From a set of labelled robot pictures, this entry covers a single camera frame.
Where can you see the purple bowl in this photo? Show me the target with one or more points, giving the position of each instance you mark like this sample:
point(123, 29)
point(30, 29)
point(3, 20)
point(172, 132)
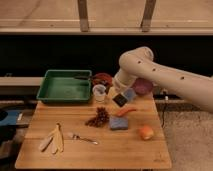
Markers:
point(142, 86)

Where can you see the red bowl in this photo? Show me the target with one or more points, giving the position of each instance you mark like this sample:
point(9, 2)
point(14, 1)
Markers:
point(102, 78)

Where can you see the blue object at left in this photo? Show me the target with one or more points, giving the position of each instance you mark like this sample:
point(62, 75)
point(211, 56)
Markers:
point(9, 117)

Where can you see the orange apple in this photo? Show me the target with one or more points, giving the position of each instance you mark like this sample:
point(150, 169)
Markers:
point(146, 132)

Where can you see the blue translucent cup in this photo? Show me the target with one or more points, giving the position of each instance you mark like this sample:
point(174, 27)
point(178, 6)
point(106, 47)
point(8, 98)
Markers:
point(129, 94)

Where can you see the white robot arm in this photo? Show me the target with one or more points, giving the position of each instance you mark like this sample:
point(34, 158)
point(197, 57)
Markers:
point(138, 63)

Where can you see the banana peel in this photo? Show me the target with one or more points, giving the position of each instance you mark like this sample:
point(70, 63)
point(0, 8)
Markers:
point(55, 138)

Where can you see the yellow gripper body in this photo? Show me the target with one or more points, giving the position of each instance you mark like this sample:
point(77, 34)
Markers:
point(112, 93)

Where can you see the orange carrot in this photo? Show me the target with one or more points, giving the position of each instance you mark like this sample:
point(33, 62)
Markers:
point(124, 111)

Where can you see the dark grape bunch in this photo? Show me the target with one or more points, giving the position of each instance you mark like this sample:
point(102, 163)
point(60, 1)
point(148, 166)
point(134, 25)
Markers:
point(101, 118)

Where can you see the blue sponge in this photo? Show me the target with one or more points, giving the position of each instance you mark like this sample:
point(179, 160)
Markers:
point(118, 123)

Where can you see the silver fork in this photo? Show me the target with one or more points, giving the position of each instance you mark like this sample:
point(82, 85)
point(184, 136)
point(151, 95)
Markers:
point(77, 137)

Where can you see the green plastic tray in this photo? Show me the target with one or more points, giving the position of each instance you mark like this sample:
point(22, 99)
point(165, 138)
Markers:
point(65, 86)

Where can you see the black eraser block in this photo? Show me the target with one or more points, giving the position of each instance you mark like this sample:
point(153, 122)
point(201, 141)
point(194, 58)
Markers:
point(120, 100)

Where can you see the clear plastic cup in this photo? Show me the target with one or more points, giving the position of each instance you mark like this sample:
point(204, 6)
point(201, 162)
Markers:
point(99, 92)

